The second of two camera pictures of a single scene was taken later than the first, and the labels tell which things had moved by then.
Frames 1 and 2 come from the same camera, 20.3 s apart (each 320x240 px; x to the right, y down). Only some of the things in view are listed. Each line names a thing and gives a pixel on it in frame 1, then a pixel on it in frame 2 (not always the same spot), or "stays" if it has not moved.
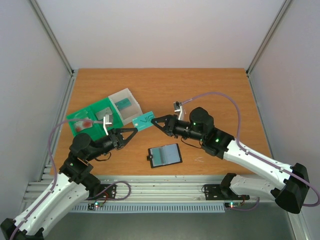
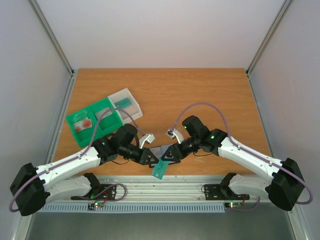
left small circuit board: x=96 y=205 stays
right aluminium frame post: x=281 y=12 stays
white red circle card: x=80 y=125 stays
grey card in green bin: x=101 y=114 stays
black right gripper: x=170 y=125 to x=176 y=151
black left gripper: x=119 y=145 to x=146 y=153
